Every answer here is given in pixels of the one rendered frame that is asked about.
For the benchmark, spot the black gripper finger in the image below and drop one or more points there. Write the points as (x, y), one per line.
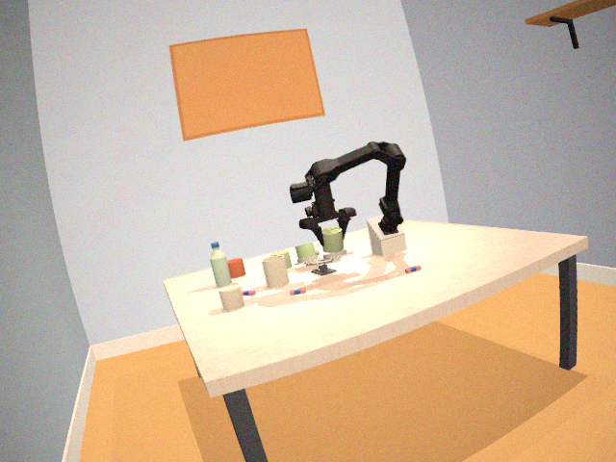
(318, 233)
(343, 223)

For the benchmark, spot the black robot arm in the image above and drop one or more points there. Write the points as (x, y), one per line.
(328, 170)

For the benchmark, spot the beige cup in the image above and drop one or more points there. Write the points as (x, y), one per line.
(231, 297)

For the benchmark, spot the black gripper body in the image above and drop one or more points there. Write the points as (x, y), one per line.
(326, 211)

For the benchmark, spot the orange cylinder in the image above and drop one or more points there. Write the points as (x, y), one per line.
(236, 268)

